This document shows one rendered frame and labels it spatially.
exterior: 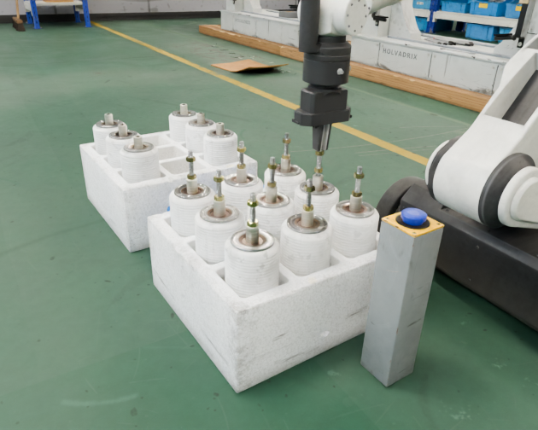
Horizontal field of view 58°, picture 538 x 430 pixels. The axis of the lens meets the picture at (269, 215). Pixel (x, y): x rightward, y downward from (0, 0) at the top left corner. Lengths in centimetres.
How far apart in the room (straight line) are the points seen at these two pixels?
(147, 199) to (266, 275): 53
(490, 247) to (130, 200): 83
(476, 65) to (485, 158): 208
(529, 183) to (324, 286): 39
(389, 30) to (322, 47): 277
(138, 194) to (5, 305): 38
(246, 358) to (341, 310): 21
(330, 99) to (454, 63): 217
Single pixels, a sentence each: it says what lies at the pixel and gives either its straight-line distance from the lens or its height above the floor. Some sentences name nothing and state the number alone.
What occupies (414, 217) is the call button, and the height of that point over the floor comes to 33.
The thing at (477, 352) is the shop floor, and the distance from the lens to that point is 108.
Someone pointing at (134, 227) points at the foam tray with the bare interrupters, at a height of 7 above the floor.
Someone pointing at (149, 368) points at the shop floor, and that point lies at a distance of 97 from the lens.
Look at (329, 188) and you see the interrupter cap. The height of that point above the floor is 25.
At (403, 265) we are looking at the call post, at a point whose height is 26.
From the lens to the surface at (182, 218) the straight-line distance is 100.
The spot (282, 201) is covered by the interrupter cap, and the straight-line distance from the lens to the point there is 97.
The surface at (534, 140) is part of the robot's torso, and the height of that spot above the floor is 41.
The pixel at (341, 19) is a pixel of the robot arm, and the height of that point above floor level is 59.
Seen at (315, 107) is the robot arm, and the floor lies 44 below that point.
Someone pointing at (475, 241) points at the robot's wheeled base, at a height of 17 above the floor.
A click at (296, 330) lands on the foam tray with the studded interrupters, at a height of 9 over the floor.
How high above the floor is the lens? 67
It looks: 27 degrees down
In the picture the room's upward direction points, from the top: 2 degrees clockwise
